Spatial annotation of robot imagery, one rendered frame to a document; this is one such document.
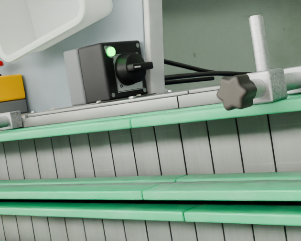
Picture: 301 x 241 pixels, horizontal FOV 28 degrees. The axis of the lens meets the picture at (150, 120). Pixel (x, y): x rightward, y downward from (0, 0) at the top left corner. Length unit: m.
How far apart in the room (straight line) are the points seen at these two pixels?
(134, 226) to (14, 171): 0.24
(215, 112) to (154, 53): 0.35
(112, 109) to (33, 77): 0.34
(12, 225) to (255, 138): 0.46
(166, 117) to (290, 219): 0.15
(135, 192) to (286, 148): 0.16
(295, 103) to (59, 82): 0.58
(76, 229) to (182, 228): 0.19
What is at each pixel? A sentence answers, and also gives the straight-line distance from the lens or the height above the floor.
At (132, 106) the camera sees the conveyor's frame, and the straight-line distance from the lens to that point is 0.72.
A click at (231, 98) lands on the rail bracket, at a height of 1.01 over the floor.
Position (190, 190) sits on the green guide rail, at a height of 0.96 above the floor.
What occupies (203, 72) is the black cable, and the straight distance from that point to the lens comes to 1.06.
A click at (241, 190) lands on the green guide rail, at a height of 0.96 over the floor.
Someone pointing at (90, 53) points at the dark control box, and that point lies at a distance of 0.82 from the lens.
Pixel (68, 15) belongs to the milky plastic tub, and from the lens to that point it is 0.98.
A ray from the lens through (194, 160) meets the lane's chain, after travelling 0.67.
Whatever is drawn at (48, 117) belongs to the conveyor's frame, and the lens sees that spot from 0.83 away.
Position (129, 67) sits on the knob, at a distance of 0.80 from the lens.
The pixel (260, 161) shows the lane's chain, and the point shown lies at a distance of 0.62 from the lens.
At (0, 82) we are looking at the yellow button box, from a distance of 1.05.
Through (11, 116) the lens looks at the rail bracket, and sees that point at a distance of 0.87.
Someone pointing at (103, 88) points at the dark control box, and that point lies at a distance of 0.81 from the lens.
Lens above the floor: 1.40
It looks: 48 degrees down
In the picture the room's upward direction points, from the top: 102 degrees counter-clockwise
